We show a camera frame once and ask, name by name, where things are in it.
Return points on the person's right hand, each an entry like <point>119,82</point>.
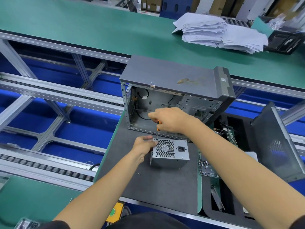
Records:
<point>171,119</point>

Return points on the person's left hand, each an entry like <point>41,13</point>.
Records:
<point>142,146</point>

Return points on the silver power supply unit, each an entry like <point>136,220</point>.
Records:
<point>174,152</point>

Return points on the person's left forearm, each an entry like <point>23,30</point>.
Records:
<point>102,193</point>

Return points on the person's right forearm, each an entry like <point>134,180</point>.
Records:
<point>252,176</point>

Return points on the person's black trousers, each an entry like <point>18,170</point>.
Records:
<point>147,221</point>

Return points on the person's black shirt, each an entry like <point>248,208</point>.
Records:
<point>52,225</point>

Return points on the grey computer tower case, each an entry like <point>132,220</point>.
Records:
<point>171,76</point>

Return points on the dark grey foam mat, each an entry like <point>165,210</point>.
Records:
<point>167,186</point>

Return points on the clear plastic tray with screws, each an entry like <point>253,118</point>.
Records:
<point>208,167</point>

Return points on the green motherboard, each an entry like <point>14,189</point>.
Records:
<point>231,136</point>

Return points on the yellow box with green button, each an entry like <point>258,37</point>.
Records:
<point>114,212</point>

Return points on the silver optical drive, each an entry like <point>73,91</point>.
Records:
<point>252,155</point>

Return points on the stack of white papers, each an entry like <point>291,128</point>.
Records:
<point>219,32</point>

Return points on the black foam tray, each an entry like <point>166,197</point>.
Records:
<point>228,207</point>

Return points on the dark grey case side panel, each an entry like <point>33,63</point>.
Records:
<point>276,140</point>

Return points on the black cardboard box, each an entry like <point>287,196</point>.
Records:
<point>285,42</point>

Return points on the clear plastic screw box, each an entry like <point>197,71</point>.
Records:
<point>26,224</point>

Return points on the aluminium conveyor frame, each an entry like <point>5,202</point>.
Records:
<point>52,93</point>

